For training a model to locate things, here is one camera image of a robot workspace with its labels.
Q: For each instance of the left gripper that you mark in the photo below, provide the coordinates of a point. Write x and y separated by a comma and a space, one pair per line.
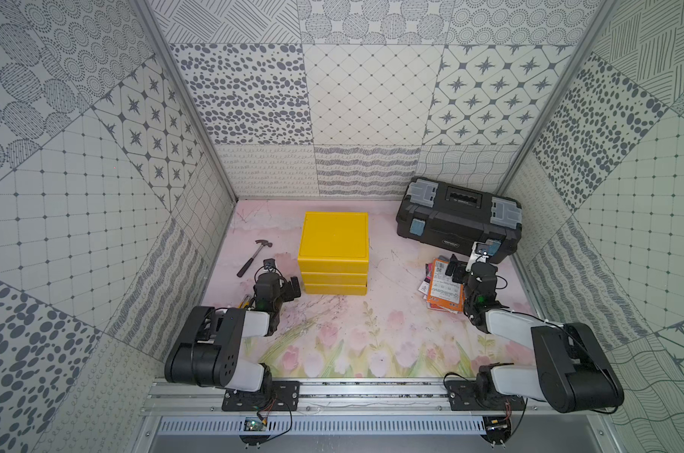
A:
266, 284

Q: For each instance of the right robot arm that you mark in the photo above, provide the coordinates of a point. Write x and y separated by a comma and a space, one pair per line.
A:
570, 373

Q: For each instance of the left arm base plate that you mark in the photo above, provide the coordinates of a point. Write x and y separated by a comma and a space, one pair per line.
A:
273, 396

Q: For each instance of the yellow drawer cabinet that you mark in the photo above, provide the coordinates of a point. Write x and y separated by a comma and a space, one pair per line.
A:
334, 253

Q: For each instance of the aluminium mounting rail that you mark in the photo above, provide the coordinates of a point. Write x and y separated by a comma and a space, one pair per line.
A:
340, 396

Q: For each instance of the black toolbox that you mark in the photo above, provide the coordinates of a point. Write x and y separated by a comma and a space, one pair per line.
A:
456, 218

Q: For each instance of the black claw hammer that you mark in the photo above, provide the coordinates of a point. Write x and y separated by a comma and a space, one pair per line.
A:
261, 245

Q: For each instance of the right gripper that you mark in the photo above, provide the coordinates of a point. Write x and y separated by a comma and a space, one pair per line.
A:
461, 268

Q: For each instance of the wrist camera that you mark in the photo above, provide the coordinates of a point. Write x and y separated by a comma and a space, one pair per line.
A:
479, 253
269, 266

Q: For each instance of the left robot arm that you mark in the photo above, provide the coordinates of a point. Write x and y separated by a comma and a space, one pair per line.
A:
207, 352

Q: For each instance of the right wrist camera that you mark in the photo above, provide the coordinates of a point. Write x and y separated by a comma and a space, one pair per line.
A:
479, 253

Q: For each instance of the white vented cable duct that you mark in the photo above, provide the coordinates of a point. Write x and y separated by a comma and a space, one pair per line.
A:
312, 425

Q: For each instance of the pink seed bag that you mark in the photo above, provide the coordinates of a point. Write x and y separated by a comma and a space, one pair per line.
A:
425, 285

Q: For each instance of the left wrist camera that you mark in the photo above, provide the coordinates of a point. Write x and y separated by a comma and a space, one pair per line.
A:
269, 266

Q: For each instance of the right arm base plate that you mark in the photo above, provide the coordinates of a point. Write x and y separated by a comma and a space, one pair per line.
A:
467, 396

